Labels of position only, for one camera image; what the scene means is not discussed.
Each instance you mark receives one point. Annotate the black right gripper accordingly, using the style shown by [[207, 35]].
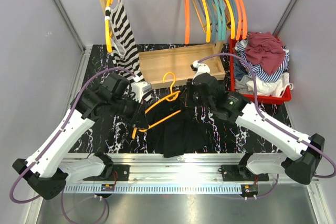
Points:
[[189, 101]]

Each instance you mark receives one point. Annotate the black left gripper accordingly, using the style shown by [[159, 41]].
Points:
[[138, 119]]

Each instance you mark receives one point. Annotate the blue white striped tank top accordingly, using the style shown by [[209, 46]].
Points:
[[259, 72]]

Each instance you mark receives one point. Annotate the black white striped tank top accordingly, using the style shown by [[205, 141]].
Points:
[[124, 48]]

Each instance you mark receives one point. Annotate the maroon tank top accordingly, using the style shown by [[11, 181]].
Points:
[[265, 50]]

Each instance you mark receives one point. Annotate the orange hanger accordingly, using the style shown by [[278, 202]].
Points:
[[187, 21]]

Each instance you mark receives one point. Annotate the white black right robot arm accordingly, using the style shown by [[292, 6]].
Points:
[[300, 153]]

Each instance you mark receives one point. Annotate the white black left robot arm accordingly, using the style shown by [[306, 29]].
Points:
[[43, 170]]

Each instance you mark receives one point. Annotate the wooden clothes rack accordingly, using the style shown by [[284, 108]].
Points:
[[154, 64]]

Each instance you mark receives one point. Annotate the pile of clothes in bin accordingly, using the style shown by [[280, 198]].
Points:
[[248, 84]]

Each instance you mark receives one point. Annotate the bundle of empty hangers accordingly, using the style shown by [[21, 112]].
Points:
[[227, 16]]

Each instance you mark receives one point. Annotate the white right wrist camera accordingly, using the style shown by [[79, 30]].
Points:
[[199, 68]]

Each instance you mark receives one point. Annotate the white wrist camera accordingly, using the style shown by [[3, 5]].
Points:
[[199, 68], [142, 91]]

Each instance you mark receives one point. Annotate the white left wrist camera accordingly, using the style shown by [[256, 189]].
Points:
[[142, 91]]

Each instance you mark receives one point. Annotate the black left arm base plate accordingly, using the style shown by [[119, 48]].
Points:
[[118, 171]]

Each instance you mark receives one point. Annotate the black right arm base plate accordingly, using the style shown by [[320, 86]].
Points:
[[235, 173]]

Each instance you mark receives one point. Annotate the white slotted cable duct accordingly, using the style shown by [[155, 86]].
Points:
[[122, 188]]

